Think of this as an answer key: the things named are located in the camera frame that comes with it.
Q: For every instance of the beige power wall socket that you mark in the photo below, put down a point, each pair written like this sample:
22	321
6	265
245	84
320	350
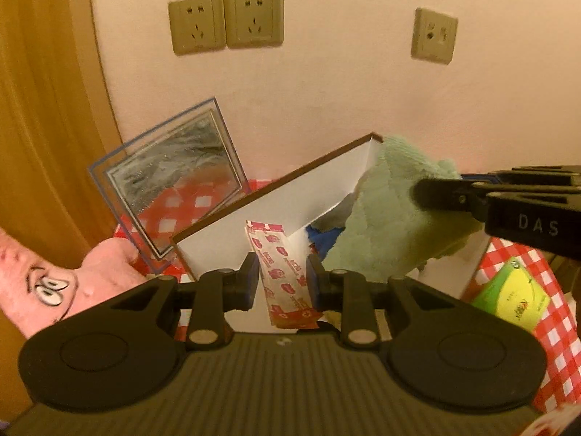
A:
253	18
196	25

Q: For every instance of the red white striped packet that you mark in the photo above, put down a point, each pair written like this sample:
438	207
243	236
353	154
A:
283	272

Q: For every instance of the red white printed card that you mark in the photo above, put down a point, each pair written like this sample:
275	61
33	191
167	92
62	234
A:
553	424

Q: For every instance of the clear acrylic picture frame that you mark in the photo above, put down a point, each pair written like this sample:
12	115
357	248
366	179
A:
172	177

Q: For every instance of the pink starfish plush toy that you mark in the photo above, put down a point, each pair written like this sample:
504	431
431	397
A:
45	281

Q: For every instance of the green plush toy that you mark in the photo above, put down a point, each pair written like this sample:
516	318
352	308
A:
386	218

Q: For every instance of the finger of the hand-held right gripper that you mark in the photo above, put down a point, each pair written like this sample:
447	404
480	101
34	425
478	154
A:
535	179
445	195

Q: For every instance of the brown cardboard box white inside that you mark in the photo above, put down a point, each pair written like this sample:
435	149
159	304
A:
313	190

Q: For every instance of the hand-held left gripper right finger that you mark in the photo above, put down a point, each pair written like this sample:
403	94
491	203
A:
314	284

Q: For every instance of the green yellow packet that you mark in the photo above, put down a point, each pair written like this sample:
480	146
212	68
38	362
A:
513	295

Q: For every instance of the red white checkered tablecloth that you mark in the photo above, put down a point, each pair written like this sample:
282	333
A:
560	340

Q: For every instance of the beige data wall socket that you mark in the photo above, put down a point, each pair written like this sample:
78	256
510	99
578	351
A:
433	35

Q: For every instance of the blue cloth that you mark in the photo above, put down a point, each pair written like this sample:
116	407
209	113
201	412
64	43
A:
324	238

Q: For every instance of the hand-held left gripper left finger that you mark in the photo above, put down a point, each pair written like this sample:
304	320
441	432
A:
249	284

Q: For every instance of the wooden door panel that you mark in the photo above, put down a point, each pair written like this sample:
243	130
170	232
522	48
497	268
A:
45	100

